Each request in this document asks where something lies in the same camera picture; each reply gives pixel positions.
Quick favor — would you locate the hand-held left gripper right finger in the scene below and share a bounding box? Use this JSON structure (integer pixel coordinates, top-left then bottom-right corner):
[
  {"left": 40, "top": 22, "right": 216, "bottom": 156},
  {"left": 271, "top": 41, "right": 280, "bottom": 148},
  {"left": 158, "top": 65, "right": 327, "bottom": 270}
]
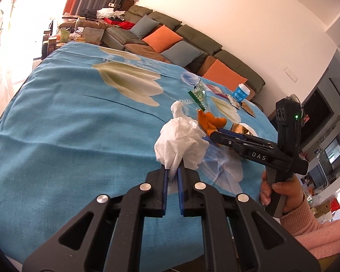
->
[{"left": 177, "top": 164, "right": 321, "bottom": 272}]

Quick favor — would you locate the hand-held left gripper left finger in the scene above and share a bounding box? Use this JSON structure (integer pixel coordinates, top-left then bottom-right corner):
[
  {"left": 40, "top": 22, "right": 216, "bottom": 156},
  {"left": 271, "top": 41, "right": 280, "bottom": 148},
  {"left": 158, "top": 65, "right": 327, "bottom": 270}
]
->
[{"left": 23, "top": 168, "right": 169, "bottom": 272}]

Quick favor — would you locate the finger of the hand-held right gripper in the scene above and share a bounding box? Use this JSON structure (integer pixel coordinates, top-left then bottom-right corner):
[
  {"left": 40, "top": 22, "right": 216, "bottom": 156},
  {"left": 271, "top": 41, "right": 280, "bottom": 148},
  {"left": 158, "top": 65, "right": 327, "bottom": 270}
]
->
[
  {"left": 218, "top": 128, "right": 277, "bottom": 150},
  {"left": 209, "top": 132, "right": 255, "bottom": 160}
]

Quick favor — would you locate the gold foil wrapper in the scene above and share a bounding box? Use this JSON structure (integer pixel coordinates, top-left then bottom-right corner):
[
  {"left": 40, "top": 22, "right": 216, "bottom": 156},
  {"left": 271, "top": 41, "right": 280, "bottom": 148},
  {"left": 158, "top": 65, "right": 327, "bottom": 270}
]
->
[{"left": 229, "top": 122, "right": 254, "bottom": 135}]

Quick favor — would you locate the orange peel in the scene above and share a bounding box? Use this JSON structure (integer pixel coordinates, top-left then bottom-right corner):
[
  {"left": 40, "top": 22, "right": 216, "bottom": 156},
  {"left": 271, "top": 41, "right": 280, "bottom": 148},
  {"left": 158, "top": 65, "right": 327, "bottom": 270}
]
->
[{"left": 197, "top": 109, "right": 228, "bottom": 138}]

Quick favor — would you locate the white tissue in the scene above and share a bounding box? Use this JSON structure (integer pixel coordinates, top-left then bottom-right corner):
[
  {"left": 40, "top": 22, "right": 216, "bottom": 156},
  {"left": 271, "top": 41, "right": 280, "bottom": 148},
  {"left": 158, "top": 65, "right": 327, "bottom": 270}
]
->
[
  {"left": 170, "top": 100, "right": 192, "bottom": 121},
  {"left": 154, "top": 117, "right": 210, "bottom": 177}
]

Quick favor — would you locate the green clear snack wrapper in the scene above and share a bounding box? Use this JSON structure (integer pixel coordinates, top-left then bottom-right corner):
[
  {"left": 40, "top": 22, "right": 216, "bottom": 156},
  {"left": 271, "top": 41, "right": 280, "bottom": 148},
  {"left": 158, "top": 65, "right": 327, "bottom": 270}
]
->
[{"left": 188, "top": 81, "right": 211, "bottom": 113}]

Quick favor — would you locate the person's right forearm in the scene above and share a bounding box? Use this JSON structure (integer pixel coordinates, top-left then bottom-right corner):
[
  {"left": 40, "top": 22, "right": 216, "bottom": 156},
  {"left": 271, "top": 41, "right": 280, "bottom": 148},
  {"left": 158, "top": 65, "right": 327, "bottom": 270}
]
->
[{"left": 279, "top": 194, "right": 340, "bottom": 260}]

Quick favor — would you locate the person's right hand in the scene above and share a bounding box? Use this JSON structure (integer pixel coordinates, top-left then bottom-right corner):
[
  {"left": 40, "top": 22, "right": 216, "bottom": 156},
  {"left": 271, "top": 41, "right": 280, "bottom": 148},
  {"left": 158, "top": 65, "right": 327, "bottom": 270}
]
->
[{"left": 260, "top": 171, "right": 305, "bottom": 215}]

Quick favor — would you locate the brown gold snack wrapper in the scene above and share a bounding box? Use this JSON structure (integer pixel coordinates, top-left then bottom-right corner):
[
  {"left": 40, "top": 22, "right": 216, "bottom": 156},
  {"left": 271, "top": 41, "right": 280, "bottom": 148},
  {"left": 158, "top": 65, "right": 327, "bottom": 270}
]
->
[{"left": 241, "top": 102, "right": 256, "bottom": 117}]

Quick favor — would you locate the small white snack wrapper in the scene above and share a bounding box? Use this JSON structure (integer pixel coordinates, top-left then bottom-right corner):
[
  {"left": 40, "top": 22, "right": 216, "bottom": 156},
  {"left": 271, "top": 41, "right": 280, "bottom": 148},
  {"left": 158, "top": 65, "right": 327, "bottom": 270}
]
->
[{"left": 227, "top": 94, "right": 241, "bottom": 110}]

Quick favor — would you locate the blue white lidded cup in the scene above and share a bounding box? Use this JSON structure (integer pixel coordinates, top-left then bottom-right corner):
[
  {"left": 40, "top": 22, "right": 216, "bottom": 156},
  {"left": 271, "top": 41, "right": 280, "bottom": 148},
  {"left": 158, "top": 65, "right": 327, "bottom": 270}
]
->
[{"left": 233, "top": 83, "right": 250, "bottom": 103}]

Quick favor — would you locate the red snack packet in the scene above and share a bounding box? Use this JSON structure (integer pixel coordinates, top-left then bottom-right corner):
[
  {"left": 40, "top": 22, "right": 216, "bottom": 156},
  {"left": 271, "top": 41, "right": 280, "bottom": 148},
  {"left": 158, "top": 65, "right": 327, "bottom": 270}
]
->
[{"left": 207, "top": 84, "right": 225, "bottom": 96}]

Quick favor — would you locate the orange cushion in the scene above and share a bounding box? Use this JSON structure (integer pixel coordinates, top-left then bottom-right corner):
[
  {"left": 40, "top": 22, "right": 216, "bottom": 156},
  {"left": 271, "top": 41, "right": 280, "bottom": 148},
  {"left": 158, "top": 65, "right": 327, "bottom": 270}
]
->
[
  {"left": 142, "top": 25, "right": 184, "bottom": 53},
  {"left": 202, "top": 59, "right": 248, "bottom": 87}
]

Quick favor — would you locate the blue cushion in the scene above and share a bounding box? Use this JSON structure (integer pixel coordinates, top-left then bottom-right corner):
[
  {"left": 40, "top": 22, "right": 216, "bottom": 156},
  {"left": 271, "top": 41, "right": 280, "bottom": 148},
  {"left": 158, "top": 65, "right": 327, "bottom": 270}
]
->
[
  {"left": 129, "top": 15, "right": 161, "bottom": 40},
  {"left": 160, "top": 40, "right": 203, "bottom": 68}
]

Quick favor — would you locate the green brown sofa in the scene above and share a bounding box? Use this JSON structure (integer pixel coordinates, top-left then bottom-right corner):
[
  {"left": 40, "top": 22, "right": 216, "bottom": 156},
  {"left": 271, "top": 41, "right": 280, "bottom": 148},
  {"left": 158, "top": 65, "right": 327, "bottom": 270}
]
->
[{"left": 57, "top": 4, "right": 266, "bottom": 100}]

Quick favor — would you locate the blue floral blanket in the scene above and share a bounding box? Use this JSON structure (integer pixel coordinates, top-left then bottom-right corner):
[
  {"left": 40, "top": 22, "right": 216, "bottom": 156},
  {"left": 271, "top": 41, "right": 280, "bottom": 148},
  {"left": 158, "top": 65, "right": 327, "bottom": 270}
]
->
[{"left": 0, "top": 41, "right": 282, "bottom": 272}]

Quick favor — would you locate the red cloth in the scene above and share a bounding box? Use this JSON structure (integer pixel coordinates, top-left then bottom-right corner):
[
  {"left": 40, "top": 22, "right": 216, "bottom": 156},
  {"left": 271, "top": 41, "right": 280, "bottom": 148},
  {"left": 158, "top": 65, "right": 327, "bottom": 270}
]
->
[{"left": 110, "top": 20, "right": 135, "bottom": 30}]

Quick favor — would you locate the white clothes pile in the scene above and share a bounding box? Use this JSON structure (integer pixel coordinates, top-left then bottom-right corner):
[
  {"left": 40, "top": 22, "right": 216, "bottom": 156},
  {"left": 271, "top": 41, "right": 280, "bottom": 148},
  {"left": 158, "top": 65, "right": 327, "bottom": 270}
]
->
[{"left": 96, "top": 7, "right": 126, "bottom": 19}]

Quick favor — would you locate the group of jars and tins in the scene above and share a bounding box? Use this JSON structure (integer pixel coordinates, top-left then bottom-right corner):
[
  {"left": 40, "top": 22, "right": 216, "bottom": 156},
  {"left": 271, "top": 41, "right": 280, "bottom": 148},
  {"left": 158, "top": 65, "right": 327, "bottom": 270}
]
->
[{"left": 41, "top": 17, "right": 102, "bottom": 60}]

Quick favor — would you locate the white wall switch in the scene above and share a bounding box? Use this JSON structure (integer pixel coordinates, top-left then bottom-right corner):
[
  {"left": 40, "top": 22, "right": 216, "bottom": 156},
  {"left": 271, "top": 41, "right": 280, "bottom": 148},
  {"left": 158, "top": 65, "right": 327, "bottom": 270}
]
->
[{"left": 283, "top": 66, "right": 300, "bottom": 83}]

